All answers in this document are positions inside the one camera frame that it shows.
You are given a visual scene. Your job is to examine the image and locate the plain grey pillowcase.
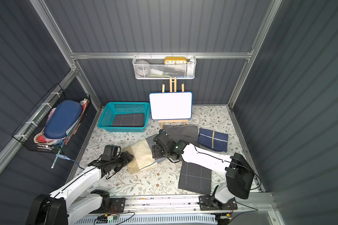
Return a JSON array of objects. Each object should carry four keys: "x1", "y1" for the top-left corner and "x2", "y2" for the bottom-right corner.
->
[{"x1": 163, "y1": 125, "x2": 199, "y2": 147}]

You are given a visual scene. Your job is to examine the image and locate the blue framed whiteboard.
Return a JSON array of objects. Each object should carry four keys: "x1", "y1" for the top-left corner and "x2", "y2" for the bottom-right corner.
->
[{"x1": 149, "y1": 91, "x2": 193, "y2": 121}]

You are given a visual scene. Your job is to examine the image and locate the white tape roll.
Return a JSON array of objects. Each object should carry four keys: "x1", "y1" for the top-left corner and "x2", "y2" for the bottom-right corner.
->
[{"x1": 134, "y1": 60, "x2": 150, "y2": 76}]

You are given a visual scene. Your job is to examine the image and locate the white wire wall basket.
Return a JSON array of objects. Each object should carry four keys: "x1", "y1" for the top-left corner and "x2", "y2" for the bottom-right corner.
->
[{"x1": 132, "y1": 55, "x2": 197, "y2": 80}]

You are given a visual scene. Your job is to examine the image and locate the black wire side basket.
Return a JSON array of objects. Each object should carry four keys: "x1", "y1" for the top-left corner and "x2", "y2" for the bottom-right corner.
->
[{"x1": 12, "y1": 85, "x2": 91, "y2": 154}]

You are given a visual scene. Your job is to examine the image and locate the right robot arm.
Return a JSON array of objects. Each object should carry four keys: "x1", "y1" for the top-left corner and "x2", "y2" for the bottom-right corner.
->
[{"x1": 152, "y1": 129, "x2": 256, "y2": 210}]

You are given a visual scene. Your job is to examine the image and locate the dark grey checked pillowcase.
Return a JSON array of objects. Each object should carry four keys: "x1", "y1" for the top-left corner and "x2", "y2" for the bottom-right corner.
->
[{"x1": 111, "y1": 113, "x2": 144, "y2": 127}]

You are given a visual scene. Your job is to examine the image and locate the navy yellow striped pillowcase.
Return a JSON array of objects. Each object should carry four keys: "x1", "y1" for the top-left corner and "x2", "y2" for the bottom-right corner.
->
[{"x1": 198, "y1": 128, "x2": 229, "y2": 152}]

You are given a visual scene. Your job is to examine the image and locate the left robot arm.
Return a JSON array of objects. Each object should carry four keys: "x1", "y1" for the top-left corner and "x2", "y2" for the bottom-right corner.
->
[{"x1": 26, "y1": 145, "x2": 134, "y2": 225}]

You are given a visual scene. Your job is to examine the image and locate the beige and grey pillowcase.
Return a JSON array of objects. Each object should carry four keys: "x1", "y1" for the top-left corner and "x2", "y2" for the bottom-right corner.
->
[{"x1": 122, "y1": 135, "x2": 166, "y2": 174}]

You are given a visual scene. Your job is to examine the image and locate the teal plastic laundry basket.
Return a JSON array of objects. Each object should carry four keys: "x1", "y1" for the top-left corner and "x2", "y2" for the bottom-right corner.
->
[{"x1": 98, "y1": 102, "x2": 150, "y2": 132}]

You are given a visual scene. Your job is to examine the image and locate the yellow alarm clock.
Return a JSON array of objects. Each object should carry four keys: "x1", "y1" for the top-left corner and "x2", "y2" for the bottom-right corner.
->
[{"x1": 164, "y1": 56, "x2": 187, "y2": 65}]

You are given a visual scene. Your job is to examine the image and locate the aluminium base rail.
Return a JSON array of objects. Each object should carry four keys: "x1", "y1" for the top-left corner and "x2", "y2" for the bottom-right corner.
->
[{"x1": 67, "y1": 193, "x2": 278, "y2": 219}]

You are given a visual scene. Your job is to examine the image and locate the dark checked pillowcase front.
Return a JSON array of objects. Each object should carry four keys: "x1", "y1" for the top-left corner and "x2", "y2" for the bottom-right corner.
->
[{"x1": 178, "y1": 162, "x2": 212, "y2": 195}]

